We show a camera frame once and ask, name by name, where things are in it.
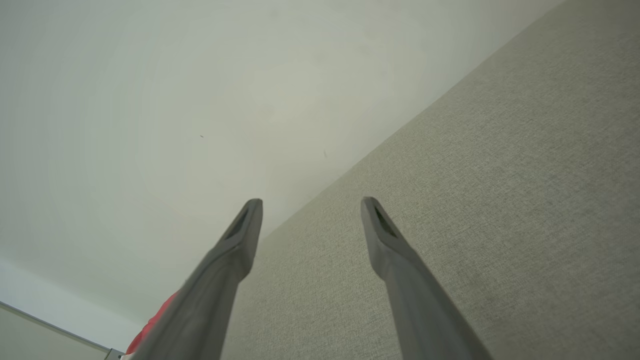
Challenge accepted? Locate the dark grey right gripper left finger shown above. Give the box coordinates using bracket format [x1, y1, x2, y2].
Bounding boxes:
[131, 198, 264, 360]

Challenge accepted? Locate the red basketball jersey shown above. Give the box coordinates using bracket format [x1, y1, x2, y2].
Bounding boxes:
[125, 290, 181, 357]

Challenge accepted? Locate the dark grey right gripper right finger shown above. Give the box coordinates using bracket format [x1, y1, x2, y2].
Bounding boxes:
[360, 196, 493, 360]

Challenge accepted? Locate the white skirting board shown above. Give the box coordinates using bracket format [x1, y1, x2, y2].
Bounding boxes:
[0, 257, 143, 351]

